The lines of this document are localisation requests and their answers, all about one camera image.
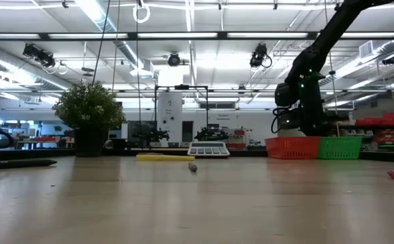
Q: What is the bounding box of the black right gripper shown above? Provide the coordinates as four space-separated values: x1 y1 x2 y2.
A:
298 91 330 137

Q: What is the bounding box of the red plastic bin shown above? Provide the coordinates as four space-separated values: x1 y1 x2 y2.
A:
264 136 321 160

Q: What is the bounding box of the green plastic bin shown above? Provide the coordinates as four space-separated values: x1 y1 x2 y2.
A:
317 136 364 160

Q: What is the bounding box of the red storage shelf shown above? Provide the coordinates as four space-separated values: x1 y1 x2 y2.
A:
354 112 394 145

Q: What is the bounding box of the black ceiling-hung device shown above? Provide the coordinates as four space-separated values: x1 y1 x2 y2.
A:
248 43 273 69
167 52 182 68
22 43 57 69

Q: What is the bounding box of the white desk calculator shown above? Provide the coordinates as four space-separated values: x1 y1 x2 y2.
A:
187 141 231 159

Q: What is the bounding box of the white cabinet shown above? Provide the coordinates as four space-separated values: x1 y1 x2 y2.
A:
156 91 184 143

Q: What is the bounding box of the yellow flat bar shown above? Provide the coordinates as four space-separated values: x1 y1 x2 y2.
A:
136 154 196 162

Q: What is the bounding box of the black LED light bar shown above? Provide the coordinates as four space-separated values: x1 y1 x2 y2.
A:
0 31 394 42

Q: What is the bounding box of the green potted plant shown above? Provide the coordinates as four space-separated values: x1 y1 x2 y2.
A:
53 79 127 157

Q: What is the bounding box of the black pen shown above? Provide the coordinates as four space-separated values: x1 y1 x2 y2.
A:
0 158 58 171

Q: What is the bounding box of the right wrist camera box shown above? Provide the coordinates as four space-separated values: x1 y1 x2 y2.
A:
273 82 300 108

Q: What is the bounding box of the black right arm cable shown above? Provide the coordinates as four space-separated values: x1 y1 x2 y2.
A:
270 106 288 134

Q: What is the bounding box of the black background rig frame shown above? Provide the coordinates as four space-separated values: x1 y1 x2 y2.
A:
154 84 209 145

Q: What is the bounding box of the thin black hanging cable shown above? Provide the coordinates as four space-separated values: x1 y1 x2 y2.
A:
91 0 112 86
135 0 142 150

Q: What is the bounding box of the white cable ring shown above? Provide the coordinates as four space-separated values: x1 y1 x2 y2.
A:
132 1 152 24

